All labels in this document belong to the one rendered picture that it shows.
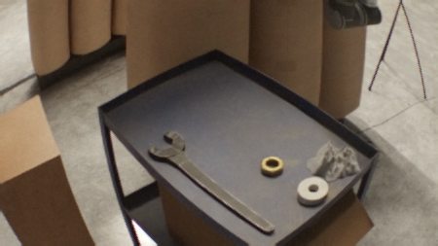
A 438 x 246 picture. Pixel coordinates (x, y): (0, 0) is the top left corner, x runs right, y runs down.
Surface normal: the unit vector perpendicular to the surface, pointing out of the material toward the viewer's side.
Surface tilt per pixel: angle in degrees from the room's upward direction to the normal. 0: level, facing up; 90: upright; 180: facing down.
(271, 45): 90
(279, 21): 90
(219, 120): 0
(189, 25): 90
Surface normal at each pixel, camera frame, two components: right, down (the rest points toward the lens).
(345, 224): 0.31, -0.52
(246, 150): 0.02, -0.80
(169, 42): -0.18, 0.59
